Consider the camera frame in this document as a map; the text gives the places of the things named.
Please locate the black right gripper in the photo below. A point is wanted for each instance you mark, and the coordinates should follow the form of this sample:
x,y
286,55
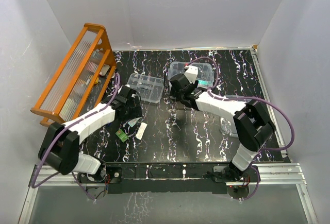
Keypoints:
x,y
174,94

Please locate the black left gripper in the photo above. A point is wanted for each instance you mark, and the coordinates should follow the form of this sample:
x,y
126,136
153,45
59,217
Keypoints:
x,y
135,113

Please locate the clear first aid box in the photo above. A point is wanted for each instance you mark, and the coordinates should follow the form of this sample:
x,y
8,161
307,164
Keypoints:
x,y
205,71

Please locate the aluminium frame rail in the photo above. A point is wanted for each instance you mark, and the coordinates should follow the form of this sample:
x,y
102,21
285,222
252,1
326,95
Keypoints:
x,y
173,177

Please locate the clear plastic divider tray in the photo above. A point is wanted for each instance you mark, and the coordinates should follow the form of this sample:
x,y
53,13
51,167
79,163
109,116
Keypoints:
x,y
150,88

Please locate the orange wooden rack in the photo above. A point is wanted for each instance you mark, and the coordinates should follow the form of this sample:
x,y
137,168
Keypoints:
x,y
68,90

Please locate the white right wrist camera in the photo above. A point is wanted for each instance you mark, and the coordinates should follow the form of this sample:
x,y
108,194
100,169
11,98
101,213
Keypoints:
x,y
191,73

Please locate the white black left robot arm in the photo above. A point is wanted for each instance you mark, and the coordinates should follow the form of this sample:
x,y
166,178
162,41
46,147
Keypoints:
x,y
60,148

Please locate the small green packet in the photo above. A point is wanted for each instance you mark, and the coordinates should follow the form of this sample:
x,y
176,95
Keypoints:
x,y
121,135

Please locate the clear plastic box lid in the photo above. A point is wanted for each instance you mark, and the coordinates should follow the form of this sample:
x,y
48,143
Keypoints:
x,y
227,127

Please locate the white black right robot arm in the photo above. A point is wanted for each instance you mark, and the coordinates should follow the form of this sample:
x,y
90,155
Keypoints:
x,y
248,120

